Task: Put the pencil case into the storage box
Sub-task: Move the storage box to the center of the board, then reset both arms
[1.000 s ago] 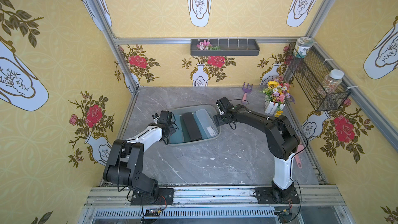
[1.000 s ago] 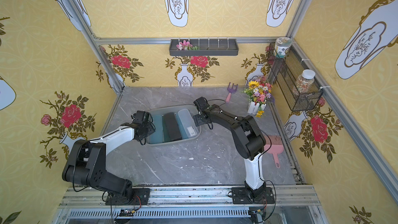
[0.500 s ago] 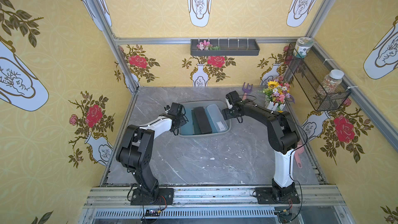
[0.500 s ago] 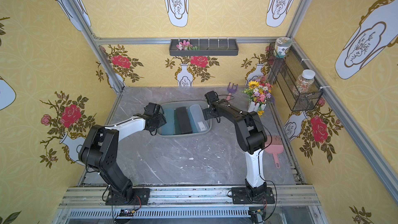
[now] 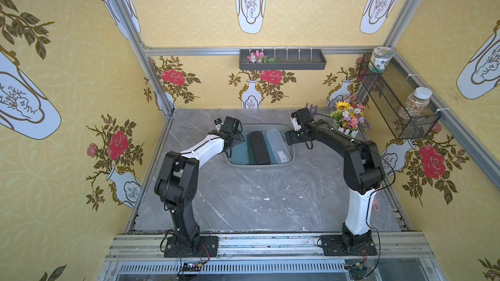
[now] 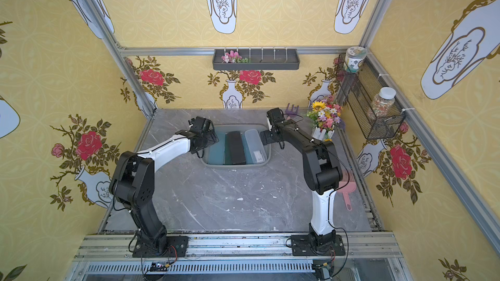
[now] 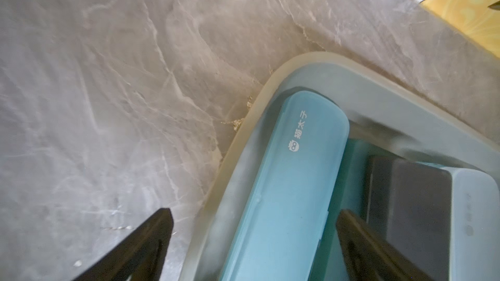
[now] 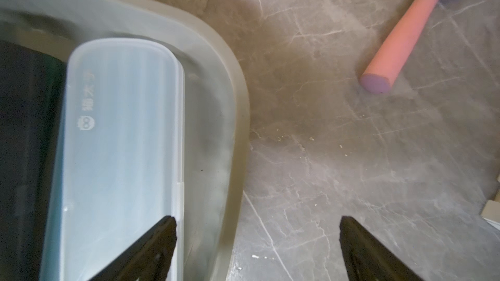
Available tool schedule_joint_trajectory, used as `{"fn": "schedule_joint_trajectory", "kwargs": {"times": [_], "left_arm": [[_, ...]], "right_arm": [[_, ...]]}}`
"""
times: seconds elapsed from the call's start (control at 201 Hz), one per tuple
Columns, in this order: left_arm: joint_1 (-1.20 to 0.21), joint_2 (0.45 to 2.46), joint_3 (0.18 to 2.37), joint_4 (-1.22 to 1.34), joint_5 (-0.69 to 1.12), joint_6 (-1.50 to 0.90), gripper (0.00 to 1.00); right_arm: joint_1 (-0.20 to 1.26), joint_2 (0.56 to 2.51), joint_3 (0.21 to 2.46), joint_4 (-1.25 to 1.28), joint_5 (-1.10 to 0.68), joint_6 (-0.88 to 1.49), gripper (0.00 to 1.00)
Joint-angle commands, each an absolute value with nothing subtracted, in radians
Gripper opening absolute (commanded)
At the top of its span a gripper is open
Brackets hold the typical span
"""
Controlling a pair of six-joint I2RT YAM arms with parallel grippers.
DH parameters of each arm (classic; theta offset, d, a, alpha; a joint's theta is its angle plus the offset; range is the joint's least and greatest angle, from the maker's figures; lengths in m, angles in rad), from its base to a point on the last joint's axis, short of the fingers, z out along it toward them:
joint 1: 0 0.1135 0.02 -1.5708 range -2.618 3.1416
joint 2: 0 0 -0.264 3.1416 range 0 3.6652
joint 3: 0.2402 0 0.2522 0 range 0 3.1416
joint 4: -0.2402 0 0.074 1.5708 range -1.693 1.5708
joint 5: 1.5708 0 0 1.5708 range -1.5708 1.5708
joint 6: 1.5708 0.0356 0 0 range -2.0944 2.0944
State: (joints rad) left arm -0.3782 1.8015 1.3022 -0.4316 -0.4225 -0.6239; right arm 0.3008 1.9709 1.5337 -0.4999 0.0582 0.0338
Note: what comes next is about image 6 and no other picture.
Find light teal pencil case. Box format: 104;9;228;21
207;131;225;165

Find grey plastic storage tray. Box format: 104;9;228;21
201;124;272;169

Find black pencil case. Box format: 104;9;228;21
227;131;246;165

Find dark green pencil case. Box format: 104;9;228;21
223;133;231;165

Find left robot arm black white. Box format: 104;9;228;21
109;117;219;254

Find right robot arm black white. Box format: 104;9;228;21
260;108;343;247

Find purple pink garden rake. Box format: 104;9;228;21
284;104;299;118

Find artificial flower bouquet white pot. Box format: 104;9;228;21
307;95;346;141

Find small pink flowers on shelf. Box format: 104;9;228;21
221;50;250;63

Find pink plastic dustpan comb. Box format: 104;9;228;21
337;172;357;212

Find green patterned tin can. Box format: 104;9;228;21
344;46;367;73

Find clear jar white lid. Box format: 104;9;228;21
368;87;397;120

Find dark grey wall shelf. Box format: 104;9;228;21
212;48;301;71

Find black wire wall basket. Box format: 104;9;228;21
335;54;406;140

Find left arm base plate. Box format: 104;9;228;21
132;235;189;259

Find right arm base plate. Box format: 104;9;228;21
290;235;346;256

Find small circuit board with wires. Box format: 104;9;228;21
147;261;172;274

